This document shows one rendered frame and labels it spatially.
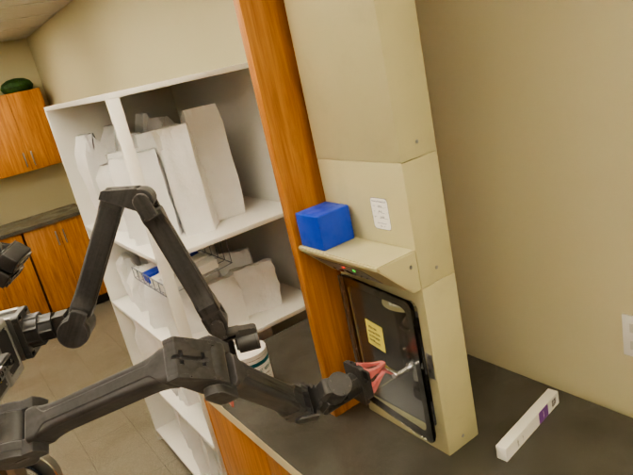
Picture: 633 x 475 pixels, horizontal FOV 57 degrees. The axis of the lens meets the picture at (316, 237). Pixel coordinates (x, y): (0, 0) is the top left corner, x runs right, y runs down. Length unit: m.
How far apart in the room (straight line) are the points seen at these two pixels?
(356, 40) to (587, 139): 0.59
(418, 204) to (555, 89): 0.44
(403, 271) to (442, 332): 0.21
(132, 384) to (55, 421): 0.17
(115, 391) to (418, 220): 0.72
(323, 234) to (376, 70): 0.41
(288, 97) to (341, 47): 0.26
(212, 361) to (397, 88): 0.67
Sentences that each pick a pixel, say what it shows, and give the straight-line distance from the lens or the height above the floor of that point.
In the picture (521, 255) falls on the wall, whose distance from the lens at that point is 1.74.
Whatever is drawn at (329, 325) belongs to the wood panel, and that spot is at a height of 1.23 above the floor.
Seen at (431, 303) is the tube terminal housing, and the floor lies 1.36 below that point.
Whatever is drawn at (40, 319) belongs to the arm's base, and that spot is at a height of 1.48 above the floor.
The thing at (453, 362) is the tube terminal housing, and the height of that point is 1.18.
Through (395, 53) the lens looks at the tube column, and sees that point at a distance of 1.28.
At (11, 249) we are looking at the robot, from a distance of 1.36.
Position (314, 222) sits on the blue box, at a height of 1.58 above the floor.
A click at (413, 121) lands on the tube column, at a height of 1.79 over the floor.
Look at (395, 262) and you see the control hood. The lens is 1.31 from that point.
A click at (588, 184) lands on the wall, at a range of 1.55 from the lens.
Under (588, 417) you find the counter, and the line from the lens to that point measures 1.75.
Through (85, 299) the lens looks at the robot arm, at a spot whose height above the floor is 1.51.
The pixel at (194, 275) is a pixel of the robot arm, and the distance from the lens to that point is 1.56.
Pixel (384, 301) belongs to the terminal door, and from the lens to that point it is 1.46.
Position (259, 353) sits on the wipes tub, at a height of 1.09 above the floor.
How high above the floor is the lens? 1.98
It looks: 18 degrees down
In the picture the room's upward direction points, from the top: 12 degrees counter-clockwise
